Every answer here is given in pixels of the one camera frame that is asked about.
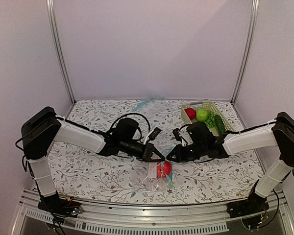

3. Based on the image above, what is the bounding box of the left aluminium frame post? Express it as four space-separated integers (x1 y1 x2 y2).
46 0 76 104

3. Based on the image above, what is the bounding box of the floral patterned tablecloth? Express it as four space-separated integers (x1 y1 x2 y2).
48 100 263 205

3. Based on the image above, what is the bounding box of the aluminium front rail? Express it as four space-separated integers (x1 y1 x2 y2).
13 190 294 235

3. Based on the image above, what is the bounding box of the light green toy fruit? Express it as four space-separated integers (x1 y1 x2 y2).
196 108 208 122

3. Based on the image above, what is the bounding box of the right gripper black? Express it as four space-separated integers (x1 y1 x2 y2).
166 142 206 163

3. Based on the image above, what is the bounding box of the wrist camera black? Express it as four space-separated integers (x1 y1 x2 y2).
149 127 161 141
172 128 182 141

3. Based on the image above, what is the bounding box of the right aluminium frame post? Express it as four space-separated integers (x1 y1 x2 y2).
231 0 260 105

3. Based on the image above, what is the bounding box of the green toy grape bunch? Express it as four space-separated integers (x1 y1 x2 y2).
204 110 216 128

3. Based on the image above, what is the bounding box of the beige perforated plastic basket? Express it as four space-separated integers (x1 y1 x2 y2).
181 100 235 136

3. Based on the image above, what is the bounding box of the aluminium frame post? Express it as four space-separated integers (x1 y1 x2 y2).
46 0 76 104
231 0 260 105

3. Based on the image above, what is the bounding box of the dark green toy cucumber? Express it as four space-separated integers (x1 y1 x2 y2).
214 115 226 135

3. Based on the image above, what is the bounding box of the clear zip bag blue zipper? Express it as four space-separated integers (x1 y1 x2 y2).
141 160 174 192

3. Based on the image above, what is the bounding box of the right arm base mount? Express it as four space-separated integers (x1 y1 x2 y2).
226 188 269 230

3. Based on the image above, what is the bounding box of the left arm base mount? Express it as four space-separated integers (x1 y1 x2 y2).
38 192 83 217

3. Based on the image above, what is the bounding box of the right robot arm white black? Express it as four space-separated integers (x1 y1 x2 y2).
167 112 294 213

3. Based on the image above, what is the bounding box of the dark red toy fruit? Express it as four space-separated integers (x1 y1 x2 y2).
184 108 196 120

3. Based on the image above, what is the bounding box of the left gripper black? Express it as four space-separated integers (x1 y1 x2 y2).
120 139 165 163

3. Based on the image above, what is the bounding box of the red toy apple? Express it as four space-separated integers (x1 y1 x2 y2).
156 161 172 178

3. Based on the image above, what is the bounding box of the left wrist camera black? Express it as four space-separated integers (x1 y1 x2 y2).
149 127 161 141

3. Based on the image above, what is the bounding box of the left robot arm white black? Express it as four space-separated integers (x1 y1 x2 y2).
15 106 165 212

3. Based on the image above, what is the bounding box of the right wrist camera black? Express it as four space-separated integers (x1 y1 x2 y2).
172 128 182 141

